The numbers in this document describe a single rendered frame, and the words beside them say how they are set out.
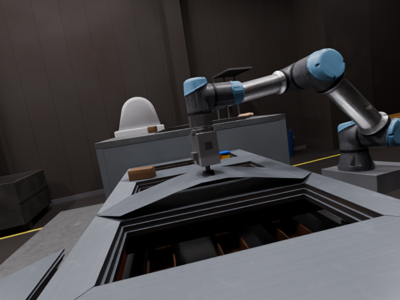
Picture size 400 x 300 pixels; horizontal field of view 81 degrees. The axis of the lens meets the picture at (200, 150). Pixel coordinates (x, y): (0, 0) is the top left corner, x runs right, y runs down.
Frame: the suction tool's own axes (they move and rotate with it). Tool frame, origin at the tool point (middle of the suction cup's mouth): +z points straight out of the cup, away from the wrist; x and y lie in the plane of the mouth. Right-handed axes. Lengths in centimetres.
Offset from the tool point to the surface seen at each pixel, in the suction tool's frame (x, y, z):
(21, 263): -61, -11, 16
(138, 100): 7, -307, -60
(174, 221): -15.0, 7.7, 8.1
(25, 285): -51, 10, 12
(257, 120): 65, -72, -12
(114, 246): -30.6, 15.6, 6.6
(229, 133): 44, -75, -6
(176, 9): 109, -373, -223
